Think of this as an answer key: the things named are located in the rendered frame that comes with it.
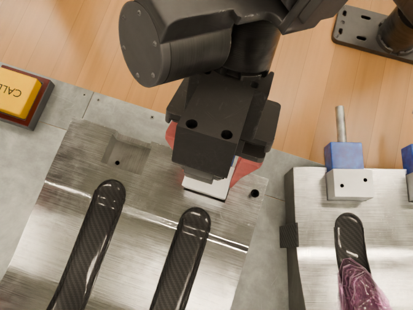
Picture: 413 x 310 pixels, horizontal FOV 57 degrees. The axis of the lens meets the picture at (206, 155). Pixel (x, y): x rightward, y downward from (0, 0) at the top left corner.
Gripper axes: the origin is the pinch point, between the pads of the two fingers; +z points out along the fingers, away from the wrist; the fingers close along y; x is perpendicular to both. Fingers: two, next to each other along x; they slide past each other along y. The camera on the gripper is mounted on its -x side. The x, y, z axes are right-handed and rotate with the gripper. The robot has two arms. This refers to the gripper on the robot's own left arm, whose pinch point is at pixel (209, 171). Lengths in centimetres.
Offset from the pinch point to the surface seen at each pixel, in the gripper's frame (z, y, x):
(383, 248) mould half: 7.5, 23.6, 3.3
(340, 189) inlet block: 2.5, 15.9, 6.2
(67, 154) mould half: 4.6, -17.7, 0.1
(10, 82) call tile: 4.6, -32.0, 9.7
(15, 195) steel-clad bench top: 15.6, -26.2, -0.9
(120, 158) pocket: 6.0, -12.0, 3.2
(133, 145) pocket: 4.8, -11.2, 5.1
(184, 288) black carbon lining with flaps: 11.3, 1.0, -8.4
